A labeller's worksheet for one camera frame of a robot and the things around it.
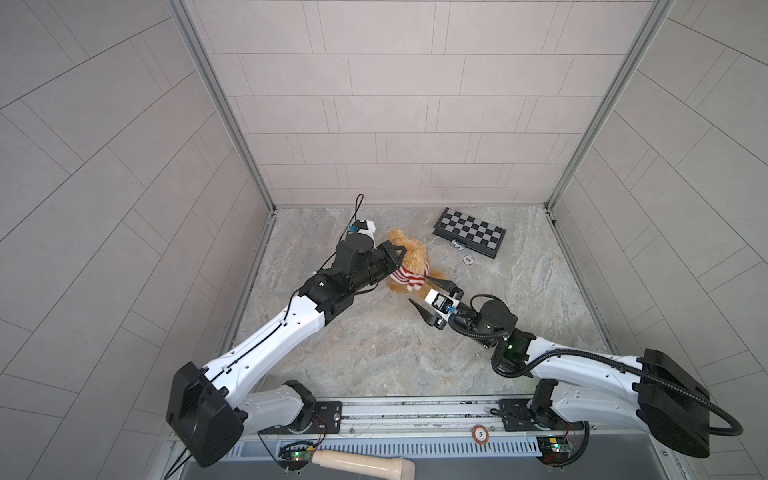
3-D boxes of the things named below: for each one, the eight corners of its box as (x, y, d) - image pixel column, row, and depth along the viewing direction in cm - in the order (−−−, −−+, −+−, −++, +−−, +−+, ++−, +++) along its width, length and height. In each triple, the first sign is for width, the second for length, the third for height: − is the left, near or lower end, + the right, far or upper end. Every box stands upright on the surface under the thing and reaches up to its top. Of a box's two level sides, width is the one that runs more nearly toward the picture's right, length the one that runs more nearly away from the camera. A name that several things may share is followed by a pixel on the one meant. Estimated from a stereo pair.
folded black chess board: (432, 234, 110) (433, 228, 108) (445, 212, 118) (446, 205, 115) (495, 259, 103) (498, 253, 101) (505, 234, 111) (507, 228, 108)
